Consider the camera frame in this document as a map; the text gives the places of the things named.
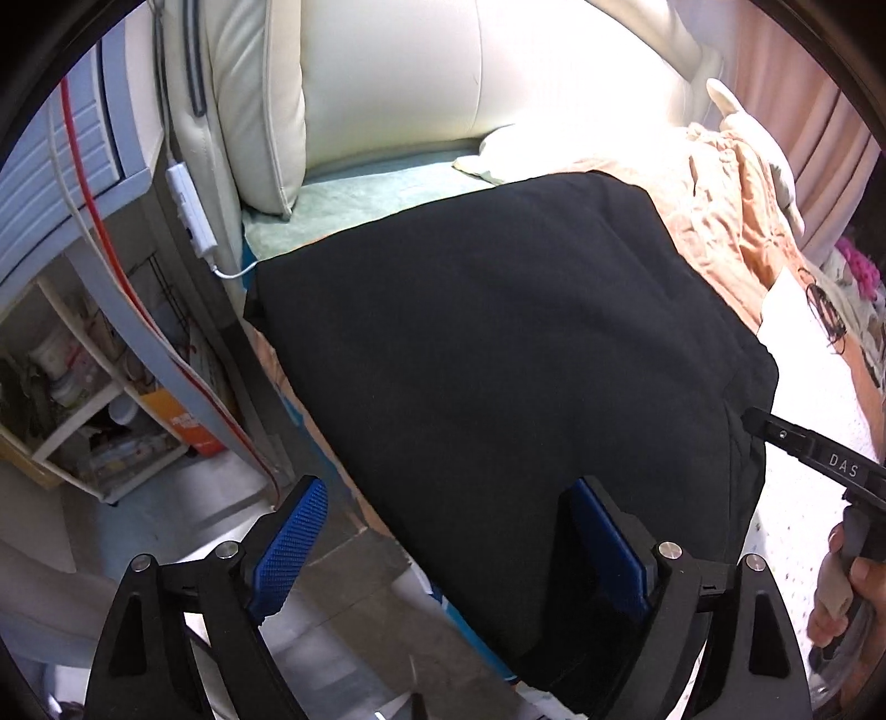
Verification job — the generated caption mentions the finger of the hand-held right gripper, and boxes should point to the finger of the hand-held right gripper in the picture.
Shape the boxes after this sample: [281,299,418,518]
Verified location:
[740,407,886,498]

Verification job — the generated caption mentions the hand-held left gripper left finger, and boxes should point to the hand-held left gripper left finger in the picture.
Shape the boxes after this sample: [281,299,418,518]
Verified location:
[86,474,329,720]

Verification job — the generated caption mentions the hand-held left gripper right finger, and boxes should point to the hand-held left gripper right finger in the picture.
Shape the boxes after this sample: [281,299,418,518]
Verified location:
[557,476,812,720]

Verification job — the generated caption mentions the black collared shirt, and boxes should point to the black collared shirt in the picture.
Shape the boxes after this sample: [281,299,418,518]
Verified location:
[244,169,780,707]

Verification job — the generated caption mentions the person's right hand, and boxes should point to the person's right hand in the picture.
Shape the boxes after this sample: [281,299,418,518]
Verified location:
[806,522,886,652]

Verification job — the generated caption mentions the white dotted blanket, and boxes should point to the white dotted blanket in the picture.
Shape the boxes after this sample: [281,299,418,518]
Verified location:
[751,266,886,720]

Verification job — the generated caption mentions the orange box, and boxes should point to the orange box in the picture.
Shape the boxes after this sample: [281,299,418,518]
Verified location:
[135,388,226,458]

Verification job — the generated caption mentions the pink plush toy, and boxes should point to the pink plush toy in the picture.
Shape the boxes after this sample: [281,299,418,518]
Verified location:
[834,235,886,306]

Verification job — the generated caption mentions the white shelf unit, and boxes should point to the white shelf unit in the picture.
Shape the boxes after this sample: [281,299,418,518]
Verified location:
[0,270,195,503]

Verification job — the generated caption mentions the orange brown duvet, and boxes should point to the orange brown duvet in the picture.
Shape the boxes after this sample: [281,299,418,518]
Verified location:
[253,125,886,541]

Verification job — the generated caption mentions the cream plush toy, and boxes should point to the cream plush toy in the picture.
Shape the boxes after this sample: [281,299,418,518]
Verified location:
[706,78,807,240]

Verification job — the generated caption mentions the pink curtain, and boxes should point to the pink curtain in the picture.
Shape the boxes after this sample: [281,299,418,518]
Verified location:
[734,0,886,257]

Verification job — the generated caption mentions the mint green sheet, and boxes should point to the mint green sheet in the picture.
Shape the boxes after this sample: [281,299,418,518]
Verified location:
[242,135,499,260]

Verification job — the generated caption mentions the cream pillow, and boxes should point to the cream pillow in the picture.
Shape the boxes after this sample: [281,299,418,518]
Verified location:
[453,125,589,188]

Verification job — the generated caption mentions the grey slatted cabinet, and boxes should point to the grey slatted cabinet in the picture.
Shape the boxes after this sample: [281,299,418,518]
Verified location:
[0,34,150,285]

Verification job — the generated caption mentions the cream leather headboard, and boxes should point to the cream leather headboard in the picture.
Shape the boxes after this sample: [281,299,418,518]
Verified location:
[162,0,724,219]

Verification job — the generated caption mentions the tangled black cables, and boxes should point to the tangled black cables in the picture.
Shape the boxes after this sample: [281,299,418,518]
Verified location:
[803,280,849,354]

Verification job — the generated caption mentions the white power adapter with cable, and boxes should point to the white power adapter with cable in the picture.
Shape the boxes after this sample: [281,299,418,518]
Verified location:
[164,161,219,263]

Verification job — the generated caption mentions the red cable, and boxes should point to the red cable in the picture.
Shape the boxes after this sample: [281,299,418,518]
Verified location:
[59,76,288,486]

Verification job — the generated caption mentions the white cable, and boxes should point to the white cable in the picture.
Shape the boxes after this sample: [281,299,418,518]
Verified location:
[47,131,184,364]

